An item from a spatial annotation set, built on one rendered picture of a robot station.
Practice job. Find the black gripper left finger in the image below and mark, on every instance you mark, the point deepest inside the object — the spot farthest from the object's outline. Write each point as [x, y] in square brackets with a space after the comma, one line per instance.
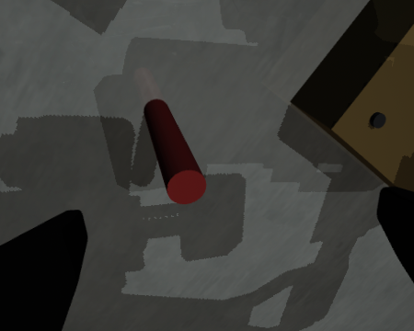
[39, 271]

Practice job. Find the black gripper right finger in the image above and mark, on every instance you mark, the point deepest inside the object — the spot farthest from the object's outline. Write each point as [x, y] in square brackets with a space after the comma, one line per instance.
[395, 212]

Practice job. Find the dark red peg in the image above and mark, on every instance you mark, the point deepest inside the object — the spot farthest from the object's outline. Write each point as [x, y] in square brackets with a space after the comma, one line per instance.
[182, 176]

